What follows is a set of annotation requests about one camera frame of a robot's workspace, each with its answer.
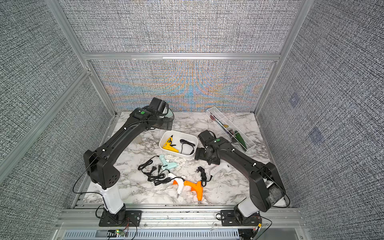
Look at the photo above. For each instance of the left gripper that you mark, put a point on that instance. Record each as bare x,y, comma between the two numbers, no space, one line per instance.
166,125

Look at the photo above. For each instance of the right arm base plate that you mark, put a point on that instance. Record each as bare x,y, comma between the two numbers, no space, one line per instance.
232,218

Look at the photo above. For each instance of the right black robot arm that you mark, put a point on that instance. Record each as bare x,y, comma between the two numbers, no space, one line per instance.
265,184

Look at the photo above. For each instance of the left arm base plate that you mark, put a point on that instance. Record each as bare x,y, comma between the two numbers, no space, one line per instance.
122,218

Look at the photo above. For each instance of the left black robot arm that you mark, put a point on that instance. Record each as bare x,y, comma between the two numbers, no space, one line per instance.
100,162

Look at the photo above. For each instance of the yellow glue gun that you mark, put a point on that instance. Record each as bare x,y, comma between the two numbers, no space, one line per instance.
169,146

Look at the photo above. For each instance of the white storage box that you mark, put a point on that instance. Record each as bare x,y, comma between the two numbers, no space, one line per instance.
185,143

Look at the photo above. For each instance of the mint green glue gun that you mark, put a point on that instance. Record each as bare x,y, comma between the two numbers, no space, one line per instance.
167,165

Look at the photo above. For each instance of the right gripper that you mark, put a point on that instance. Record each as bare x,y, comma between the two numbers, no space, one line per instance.
199,154

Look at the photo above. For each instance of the clear plastic organizer tray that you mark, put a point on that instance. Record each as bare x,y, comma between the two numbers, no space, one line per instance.
237,137

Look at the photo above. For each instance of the white orange glue gun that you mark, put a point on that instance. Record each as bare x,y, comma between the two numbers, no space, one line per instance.
177,181

